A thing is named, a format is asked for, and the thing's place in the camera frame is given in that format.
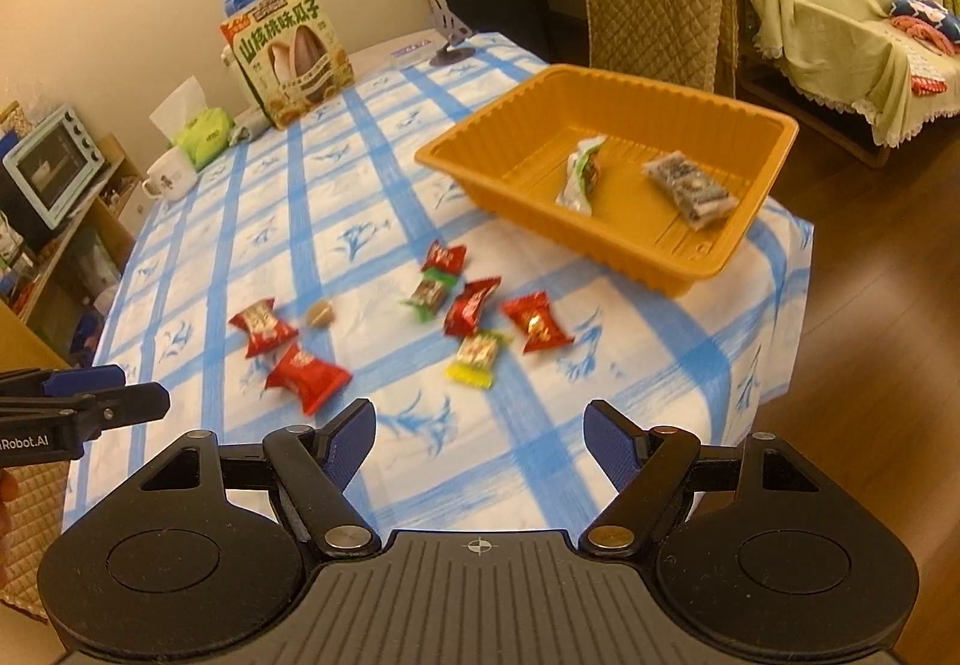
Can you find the blue checked tablecloth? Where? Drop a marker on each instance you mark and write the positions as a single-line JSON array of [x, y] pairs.
[[375, 185]]

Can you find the orange plastic tray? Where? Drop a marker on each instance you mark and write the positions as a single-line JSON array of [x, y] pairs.
[[510, 155]]

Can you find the light blue toaster oven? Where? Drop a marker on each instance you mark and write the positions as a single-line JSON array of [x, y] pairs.
[[52, 162]]

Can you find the small red snack packet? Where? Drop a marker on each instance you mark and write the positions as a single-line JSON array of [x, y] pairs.
[[442, 258]]

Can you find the dark red snack packet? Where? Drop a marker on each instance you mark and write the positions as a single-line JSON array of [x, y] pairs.
[[469, 309]]

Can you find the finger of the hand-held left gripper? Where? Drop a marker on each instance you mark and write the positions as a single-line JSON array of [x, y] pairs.
[[82, 381], [127, 404]]

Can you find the yellow green snack packet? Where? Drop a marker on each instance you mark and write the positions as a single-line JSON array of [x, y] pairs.
[[474, 357]]

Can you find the white phone stand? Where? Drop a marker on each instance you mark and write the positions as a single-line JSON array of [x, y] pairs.
[[450, 31]]

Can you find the grey cloth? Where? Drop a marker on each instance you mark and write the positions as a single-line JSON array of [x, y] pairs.
[[247, 128]]

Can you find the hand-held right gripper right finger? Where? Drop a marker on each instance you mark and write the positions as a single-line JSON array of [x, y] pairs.
[[609, 441]]

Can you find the wooden shelf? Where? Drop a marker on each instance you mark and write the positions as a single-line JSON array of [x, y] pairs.
[[75, 237]]

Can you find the white mug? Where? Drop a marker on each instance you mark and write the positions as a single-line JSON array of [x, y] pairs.
[[176, 173]]

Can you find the green white snack packet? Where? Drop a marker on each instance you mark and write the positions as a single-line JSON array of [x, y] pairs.
[[577, 181]]

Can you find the red packet with gold circle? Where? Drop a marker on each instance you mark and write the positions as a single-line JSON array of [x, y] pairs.
[[261, 329]]

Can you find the dark clear snack packet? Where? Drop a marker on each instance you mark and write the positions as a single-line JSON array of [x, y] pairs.
[[690, 188]]

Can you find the green sunflower seed bag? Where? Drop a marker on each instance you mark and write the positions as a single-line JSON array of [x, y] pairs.
[[292, 57]]

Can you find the green tissue pack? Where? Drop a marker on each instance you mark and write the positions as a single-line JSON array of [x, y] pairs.
[[202, 136]]

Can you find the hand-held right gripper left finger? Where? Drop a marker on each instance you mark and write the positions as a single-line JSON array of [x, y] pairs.
[[352, 440]]

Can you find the blue patterned cushion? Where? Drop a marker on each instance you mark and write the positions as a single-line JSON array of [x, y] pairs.
[[922, 12]]

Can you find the brown candy in clear wrapper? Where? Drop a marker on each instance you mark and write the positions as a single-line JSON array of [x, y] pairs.
[[320, 315]]

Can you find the flat clear plastic packet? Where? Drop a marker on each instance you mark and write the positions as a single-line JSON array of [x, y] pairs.
[[412, 53]]

